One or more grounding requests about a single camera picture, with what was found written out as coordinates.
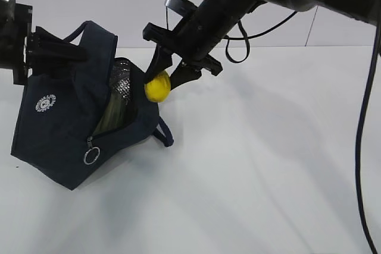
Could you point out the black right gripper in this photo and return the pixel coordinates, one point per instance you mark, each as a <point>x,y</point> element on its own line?
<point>191,41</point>

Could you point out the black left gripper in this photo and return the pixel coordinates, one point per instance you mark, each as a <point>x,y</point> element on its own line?
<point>53,56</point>

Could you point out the yellow lemon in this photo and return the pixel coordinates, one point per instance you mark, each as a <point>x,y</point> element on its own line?
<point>158,89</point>

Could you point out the navy blue lunch bag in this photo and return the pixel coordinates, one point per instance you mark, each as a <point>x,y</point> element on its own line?
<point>58,115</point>

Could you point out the glass container with green lid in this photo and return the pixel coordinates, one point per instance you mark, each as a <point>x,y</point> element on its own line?
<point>114,114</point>

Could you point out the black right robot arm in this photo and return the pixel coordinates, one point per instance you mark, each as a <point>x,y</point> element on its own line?
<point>220,16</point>

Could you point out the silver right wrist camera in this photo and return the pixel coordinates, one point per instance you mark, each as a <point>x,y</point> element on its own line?
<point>181,7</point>

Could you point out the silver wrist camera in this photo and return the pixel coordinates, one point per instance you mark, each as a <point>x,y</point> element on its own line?
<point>181,7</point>
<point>7,9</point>

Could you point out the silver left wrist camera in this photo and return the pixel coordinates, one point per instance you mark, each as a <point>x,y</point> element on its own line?
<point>7,9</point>

